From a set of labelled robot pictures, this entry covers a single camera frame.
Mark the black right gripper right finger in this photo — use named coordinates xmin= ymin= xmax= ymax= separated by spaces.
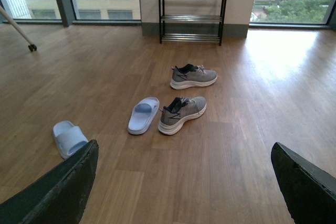
xmin=271 ymin=142 xmax=335 ymax=223

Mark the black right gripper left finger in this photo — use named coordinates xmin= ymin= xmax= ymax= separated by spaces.
xmin=1 ymin=140 xmax=99 ymax=223

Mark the light blue slipper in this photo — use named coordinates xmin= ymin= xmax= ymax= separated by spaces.
xmin=53 ymin=121 xmax=88 ymax=159
xmin=128 ymin=97 xmax=160 ymax=135

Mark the grey sneaker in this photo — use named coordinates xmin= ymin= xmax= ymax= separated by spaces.
xmin=170 ymin=63 xmax=217 ymax=90
xmin=158 ymin=97 xmax=207 ymax=135

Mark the black metal shoe rack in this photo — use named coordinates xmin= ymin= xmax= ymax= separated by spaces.
xmin=158 ymin=0 xmax=227 ymax=45

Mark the white chair leg with caster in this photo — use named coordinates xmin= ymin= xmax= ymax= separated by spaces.
xmin=0 ymin=6 xmax=37 ymax=52

